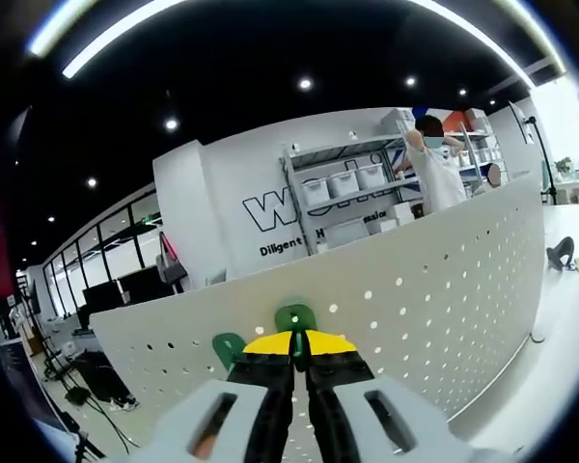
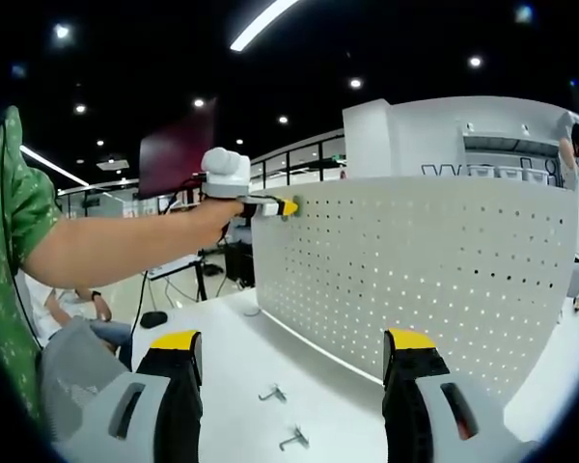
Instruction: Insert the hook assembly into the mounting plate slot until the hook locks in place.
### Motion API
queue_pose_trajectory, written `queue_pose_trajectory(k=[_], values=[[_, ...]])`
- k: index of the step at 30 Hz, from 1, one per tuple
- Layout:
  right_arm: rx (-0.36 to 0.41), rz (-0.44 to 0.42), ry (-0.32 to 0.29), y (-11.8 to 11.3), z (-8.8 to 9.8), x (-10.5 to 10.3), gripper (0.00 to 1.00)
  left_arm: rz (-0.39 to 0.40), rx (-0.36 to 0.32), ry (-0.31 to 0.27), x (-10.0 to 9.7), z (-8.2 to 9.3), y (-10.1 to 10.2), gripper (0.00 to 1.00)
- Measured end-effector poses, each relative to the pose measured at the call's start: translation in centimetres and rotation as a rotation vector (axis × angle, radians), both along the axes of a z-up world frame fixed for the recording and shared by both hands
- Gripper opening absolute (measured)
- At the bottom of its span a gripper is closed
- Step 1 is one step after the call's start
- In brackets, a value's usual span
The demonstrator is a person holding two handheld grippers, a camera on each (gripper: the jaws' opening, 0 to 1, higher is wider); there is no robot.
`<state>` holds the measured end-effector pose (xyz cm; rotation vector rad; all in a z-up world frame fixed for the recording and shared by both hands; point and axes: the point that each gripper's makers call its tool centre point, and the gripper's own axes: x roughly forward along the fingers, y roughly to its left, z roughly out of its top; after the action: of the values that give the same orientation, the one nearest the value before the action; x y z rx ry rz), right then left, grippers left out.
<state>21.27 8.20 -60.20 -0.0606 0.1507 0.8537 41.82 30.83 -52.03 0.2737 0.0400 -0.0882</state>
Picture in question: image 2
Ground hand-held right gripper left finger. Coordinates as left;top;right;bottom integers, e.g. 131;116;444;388
70;330;205;463

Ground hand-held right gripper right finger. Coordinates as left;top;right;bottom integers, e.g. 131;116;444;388
381;327;523;463

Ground grey metal hook assembly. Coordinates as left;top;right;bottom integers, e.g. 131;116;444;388
278;423;312;452
257;382;289;403

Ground white perforated mounting plate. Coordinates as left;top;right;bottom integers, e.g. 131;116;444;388
243;175;579;409

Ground person's left hand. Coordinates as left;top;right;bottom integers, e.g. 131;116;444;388
194;197;246;243

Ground dark red hanging screen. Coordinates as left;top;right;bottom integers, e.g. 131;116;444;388
136;97;219;200

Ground black computer tower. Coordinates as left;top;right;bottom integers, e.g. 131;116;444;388
223;242;257;291

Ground black computer mouse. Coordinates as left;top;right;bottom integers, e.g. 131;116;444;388
140;310;169;330

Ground grey mesh chair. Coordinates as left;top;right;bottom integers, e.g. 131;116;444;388
38;315;132;443

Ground round ceiling spotlights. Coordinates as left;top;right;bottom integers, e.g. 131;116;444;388
52;22;483;149

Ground long ceiling strip light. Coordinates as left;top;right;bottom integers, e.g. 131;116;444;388
230;0;301;52

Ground metal shelf rack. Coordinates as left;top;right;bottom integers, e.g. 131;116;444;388
459;122;568;187

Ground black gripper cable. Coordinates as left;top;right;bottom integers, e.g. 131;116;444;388
129;268;150;340

